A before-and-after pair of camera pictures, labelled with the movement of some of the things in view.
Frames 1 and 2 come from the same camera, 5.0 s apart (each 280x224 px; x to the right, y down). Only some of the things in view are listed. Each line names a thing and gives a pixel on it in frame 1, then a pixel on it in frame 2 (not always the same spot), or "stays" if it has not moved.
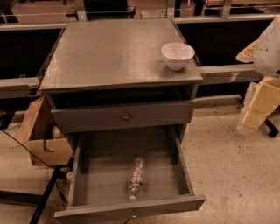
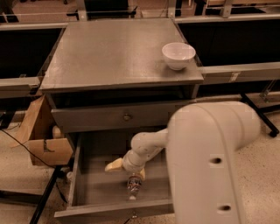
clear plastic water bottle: x=136 y=182 stays
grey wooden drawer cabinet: x=110 y=75 stays
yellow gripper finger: x=248 y=53 → x=133 y=163
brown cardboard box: x=47 y=144 stays
